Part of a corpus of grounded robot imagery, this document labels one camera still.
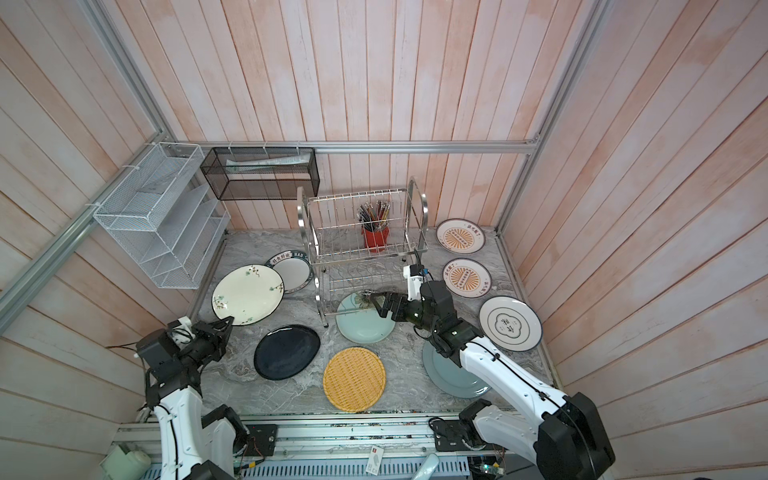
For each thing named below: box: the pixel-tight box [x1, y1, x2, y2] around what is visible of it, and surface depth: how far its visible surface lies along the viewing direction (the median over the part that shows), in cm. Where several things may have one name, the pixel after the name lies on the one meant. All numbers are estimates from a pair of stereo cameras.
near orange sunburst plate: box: [442, 258, 492, 299], surface depth 109 cm
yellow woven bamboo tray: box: [323, 347, 386, 413], surface depth 84 cm
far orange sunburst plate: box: [436, 218, 486, 254], surface depth 121 cm
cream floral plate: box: [211, 264, 286, 326], surface depth 86 cm
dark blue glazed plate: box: [254, 325, 321, 381], surface depth 90 cm
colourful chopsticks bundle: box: [356, 200, 391, 231], surface depth 107 cm
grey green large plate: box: [422, 340, 492, 399], surface depth 83 cm
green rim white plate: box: [264, 250, 314, 294], surface depth 112 cm
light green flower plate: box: [335, 291, 396, 344], surface depth 94 cm
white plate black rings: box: [479, 295, 543, 352], surface depth 97 cm
